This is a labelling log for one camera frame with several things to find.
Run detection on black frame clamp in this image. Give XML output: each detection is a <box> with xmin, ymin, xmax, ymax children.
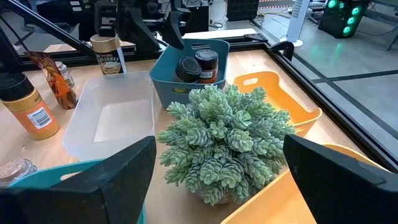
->
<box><xmin>269</xmin><ymin>40</ymin><xmax>295</xmax><ymax>62</ymax></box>

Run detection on orange spice jar black lid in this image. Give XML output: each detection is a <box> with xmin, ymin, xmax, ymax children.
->
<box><xmin>195</xmin><ymin>49</ymin><xmax>220</xmax><ymax>85</ymax></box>

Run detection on teal plastic bin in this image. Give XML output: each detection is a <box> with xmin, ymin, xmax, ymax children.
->
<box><xmin>8</xmin><ymin>157</ymin><xmax>147</xmax><ymax>224</ymax></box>

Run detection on stand with white round base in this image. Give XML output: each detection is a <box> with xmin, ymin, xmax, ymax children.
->
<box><xmin>279</xmin><ymin>0</ymin><xmax>312</xmax><ymax>48</ymax></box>

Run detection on black cabinet box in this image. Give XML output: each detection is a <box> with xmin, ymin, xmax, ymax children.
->
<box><xmin>226</xmin><ymin>0</ymin><xmax>260</xmax><ymax>22</ymax></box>

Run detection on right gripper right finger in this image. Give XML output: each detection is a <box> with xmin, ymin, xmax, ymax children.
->
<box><xmin>282</xmin><ymin>133</ymin><xmax>398</xmax><ymax>224</ymax></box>

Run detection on clear plastic bin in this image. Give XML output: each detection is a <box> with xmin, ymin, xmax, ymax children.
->
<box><xmin>61</xmin><ymin>70</ymin><xmax>156</xmax><ymax>162</ymax></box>

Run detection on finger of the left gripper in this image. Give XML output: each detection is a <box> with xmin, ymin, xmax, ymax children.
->
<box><xmin>161</xmin><ymin>11</ymin><xmax>191</xmax><ymax>51</ymax></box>
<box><xmin>124</xmin><ymin>7</ymin><xmax>162</xmax><ymax>53</ymax></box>

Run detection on small yellow plastic bin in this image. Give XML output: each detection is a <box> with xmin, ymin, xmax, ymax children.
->
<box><xmin>233</xmin><ymin>70</ymin><xmax>323</xmax><ymax>138</ymax></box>

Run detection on small glass spice jar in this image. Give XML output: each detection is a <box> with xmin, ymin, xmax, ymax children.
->
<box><xmin>54</xmin><ymin>60</ymin><xmax>76</xmax><ymax>89</ymax></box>
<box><xmin>0</xmin><ymin>157</ymin><xmax>39</xmax><ymax>188</ymax></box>

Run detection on large yellow plastic bin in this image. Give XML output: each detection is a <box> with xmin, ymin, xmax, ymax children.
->
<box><xmin>220</xmin><ymin>143</ymin><xmax>389</xmax><ymax>224</ymax></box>

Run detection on dark spice jar black lid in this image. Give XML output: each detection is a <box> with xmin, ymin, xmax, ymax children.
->
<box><xmin>175</xmin><ymin>55</ymin><xmax>203</xmax><ymax>84</ymax></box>

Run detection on computer tower green fans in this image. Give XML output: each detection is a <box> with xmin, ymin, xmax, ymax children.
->
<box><xmin>317</xmin><ymin>0</ymin><xmax>371</xmax><ymax>40</ymax></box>

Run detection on cardboard canister tan lid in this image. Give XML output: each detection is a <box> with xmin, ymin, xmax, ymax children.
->
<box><xmin>90</xmin><ymin>33</ymin><xmax>128</xmax><ymax>77</ymax></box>

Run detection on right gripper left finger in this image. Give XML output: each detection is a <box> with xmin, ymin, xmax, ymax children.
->
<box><xmin>0</xmin><ymin>135</ymin><xmax>157</xmax><ymax>224</ymax></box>

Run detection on green artificial succulent plant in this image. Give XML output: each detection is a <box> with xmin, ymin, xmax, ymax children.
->
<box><xmin>157</xmin><ymin>83</ymin><xmax>296</xmax><ymax>207</ymax></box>

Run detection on orange barcode jar black lid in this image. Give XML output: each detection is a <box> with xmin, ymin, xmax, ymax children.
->
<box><xmin>0</xmin><ymin>72</ymin><xmax>61</xmax><ymax>141</ymax></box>

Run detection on orange spice pouch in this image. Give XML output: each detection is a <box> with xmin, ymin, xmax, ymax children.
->
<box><xmin>24</xmin><ymin>50</ymin><xmax>79</xmax><ymax>110</ymax></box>

